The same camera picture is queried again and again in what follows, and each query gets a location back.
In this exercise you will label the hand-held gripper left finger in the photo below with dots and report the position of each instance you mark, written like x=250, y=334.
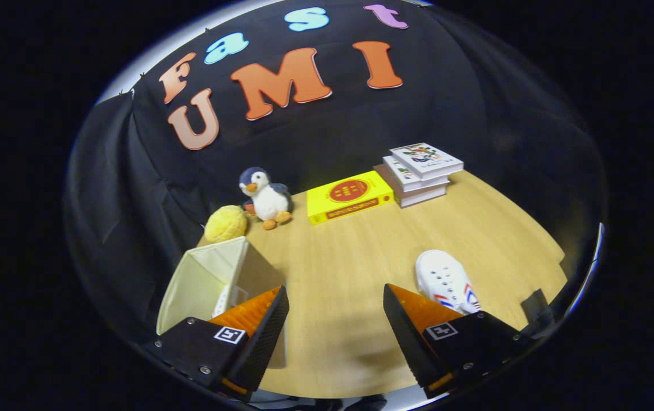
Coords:
x=259, y=342

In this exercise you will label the yellow book red label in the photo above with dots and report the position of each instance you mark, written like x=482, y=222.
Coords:
x=350, y=194

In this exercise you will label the white striped shoe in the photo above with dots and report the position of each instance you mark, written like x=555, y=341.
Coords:
x=225, y=302
x=444, y=277

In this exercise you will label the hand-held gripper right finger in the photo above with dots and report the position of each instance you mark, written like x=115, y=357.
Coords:
x=412, y=342

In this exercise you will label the beige fabric storage box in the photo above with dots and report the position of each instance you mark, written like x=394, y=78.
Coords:
x=201, y=279

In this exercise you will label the brown cover book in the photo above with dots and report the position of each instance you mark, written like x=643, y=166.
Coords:
x=424, y=198

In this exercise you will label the yellow round plush toy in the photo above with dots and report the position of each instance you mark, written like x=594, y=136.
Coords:
x=226, y=224

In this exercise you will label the penguin plush toy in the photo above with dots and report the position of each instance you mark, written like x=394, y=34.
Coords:
x=270, y=200

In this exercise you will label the white book floral cover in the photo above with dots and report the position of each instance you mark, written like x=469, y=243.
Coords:
x=424, y=157

